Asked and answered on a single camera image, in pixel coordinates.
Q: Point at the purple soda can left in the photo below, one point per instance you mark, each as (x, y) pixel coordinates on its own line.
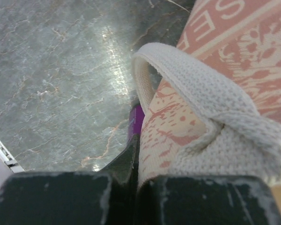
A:
(136, 117)

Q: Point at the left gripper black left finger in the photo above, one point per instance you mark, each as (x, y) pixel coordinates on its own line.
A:
(106, 197)

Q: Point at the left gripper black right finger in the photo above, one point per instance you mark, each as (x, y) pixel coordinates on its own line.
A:
(206, 200)

